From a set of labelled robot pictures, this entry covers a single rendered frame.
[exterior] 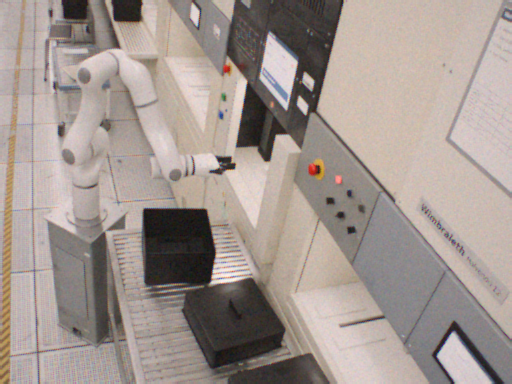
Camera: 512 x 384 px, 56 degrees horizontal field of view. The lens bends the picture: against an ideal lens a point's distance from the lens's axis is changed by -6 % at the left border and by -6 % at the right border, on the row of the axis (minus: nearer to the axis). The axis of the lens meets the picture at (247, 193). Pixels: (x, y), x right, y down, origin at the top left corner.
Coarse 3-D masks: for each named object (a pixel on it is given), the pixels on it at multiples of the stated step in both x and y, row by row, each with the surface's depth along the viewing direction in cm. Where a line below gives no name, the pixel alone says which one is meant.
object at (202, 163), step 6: (192, 156) 196; (198, 156) 197; (204, 156) 198; (210, 156) 199; (198, 162) 194; (204, 162) 195; (210, 162) 195; (216, 162) 197; (198, 168) 192; (204, 168) 193; (210, 168) 194; (216, 168) 195; (192, 174) 195; (198, 174) 194; (204, 174) 194; (210, 174) 195; (216, 174) 196
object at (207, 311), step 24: (216, 288) 191; (240, 288) 193; (192, 312) 181; (216, 312) 181; (240, 312) 179; (264, 312) 185; (216, 336) 172; (240, 336) 174; (264, 336) 176; (216, 360) 171; (240, 360) 177
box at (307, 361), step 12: (288, 360) 151; (300, 360) 151; (312, 360) 152; (240, 372) 144; (252, 372) 145; (264, 372) 146; (276, 372) 146; (288, 372) 147; (300, 372) 148; (312, 372) 148
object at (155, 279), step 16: (144, 208) 211; (160, 208) 212; (176, 208) 214; (192, 208) 216; (144, 224) 203; (160, 224) 218; (176, 224) 219; (192, 224) 221; (208, 224) 212; (144, 240) 196; (160, 240) 219; (176, 240) 221; (192, 240) 224; (208, 240) 212; (144, 256) 192; (160, 256) 192; (176, 256) 193; (192, 256) 195; (208, 256) 197; (144, 272) 198; (160, 272) 197; (176, 272) 199; (192, 272) 200; (208, 272) 202
